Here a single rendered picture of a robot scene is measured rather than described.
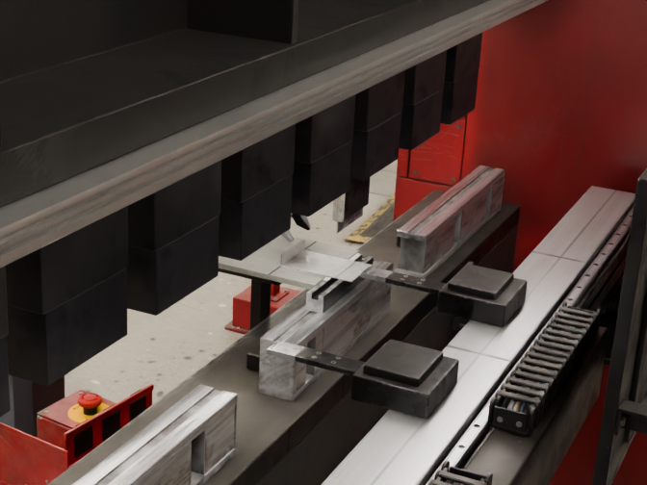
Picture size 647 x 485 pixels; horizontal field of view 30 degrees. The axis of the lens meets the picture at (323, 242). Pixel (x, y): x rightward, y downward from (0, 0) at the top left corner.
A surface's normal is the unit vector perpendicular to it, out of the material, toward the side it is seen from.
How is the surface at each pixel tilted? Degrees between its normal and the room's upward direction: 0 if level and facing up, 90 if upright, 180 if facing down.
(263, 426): 0
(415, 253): 90
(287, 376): 90
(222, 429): 90
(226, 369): 0
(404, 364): 0
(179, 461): 90
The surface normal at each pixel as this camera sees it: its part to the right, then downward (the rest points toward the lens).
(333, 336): 0.90, 0.19
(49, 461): -0.54, 0.28
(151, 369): 0.05, -0.93
